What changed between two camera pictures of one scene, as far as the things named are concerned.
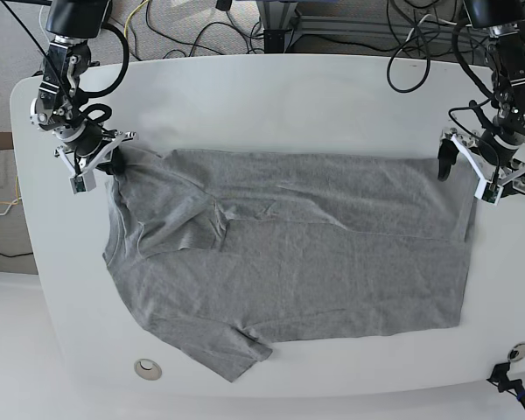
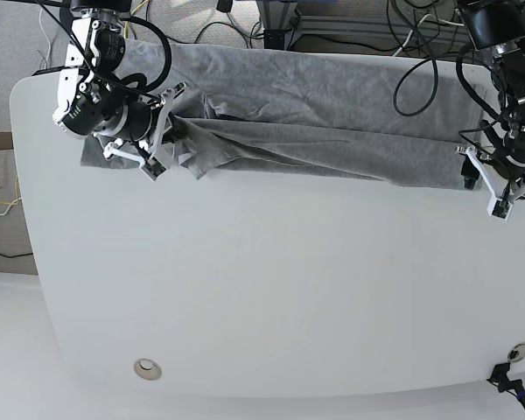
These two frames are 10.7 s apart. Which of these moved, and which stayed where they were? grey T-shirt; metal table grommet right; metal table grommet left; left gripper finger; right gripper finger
Moved: left gripper finger; grey T-shirt; right gripper finger
Stayed: metal table grommet right; metal table grommet left
